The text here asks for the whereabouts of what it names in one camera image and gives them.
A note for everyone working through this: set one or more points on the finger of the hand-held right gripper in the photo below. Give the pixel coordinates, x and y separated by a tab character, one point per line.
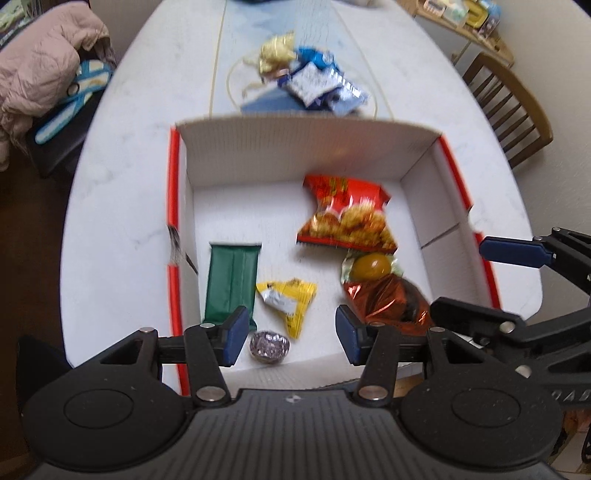
475	318
512	251

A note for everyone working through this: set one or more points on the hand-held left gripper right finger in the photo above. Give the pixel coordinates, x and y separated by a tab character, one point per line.
350	334

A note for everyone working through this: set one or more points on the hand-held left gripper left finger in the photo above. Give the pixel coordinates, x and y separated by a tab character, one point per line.
235	334

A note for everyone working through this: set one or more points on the silver purple foil candy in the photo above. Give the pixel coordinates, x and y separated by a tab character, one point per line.
270	346

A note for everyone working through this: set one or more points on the dark red foil snack packet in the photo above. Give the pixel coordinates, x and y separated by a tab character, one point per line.
383	297

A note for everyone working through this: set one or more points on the green snack packet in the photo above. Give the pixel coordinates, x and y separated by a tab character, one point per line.
231	281

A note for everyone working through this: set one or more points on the small yellow snack packet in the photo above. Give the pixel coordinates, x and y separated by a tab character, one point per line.
295	300

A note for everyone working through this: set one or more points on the red fried snack packet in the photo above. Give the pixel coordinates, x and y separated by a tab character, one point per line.
346	217

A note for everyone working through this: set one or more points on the white red-edged cardboard box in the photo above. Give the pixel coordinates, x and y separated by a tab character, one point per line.
258	212

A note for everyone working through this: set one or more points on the light blue snack packet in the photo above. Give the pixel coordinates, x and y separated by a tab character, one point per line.
348	99

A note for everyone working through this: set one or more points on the white blue snack packet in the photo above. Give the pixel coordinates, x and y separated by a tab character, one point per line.
309	83

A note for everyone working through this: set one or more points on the cream yellow snack packet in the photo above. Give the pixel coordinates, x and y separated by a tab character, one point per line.
277	53

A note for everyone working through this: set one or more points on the wooden chair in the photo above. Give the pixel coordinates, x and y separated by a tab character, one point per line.
512	101

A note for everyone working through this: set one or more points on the wooden side cabinet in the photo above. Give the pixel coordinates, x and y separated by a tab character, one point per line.
466	27

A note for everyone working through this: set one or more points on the black chair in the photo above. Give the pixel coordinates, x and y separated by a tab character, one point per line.
55	157

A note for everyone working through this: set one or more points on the blue white striped bag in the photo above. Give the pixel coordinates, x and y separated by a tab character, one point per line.
69	106

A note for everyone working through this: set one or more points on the blue printed table mat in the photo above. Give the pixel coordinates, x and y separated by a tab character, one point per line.
295	18

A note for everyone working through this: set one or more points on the pink padded jacket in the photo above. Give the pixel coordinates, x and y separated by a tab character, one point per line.
41	64

